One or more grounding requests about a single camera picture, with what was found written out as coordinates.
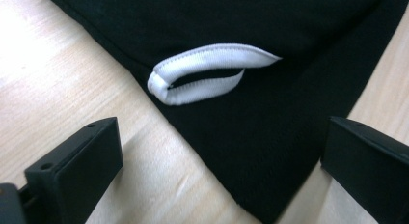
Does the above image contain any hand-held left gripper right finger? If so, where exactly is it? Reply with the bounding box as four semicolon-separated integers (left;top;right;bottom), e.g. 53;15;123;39
319;115;409;224

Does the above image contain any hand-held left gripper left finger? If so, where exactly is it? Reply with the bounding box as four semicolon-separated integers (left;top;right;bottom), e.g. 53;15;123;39
24;116;124;224

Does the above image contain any black tank top white trim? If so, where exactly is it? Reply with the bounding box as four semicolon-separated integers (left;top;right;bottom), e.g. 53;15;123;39
40;0;409;224

